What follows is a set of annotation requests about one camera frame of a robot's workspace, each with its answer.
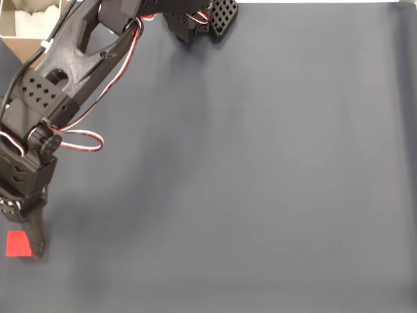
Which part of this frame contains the red cube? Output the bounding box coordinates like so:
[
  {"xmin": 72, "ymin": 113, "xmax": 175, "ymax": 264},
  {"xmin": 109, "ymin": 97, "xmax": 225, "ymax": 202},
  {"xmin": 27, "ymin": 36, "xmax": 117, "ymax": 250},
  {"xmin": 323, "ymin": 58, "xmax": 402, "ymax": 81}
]
[{"xmin": 5, "ymin": 230, "xmax": 35, "ymax": 258}]

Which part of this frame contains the beige box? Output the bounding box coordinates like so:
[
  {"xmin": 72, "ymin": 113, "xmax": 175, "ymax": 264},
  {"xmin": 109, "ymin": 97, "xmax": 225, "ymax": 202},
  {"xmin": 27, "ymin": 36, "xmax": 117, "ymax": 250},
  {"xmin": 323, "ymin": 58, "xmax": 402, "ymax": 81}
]
[{"xmin": 0, "ymin": 0, "xmax": 74, "ymax": 71}]

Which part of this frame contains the white padding foam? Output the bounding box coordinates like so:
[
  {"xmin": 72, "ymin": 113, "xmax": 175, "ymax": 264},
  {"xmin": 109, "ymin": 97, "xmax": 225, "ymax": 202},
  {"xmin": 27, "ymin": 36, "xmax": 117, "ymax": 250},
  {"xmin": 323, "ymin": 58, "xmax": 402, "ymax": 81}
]
[{"xmin": 14, "ymin": 0, "xmax": 63, "ymax": 37}]

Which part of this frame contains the red white servo cable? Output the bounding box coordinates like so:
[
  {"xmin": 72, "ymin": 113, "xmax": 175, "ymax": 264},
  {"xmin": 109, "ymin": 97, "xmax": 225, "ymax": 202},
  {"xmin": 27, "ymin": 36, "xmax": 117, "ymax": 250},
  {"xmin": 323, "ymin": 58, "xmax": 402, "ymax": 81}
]
[{"xmin": 48, "ymin": 16, "xmax": 145, "ymax": 153}]

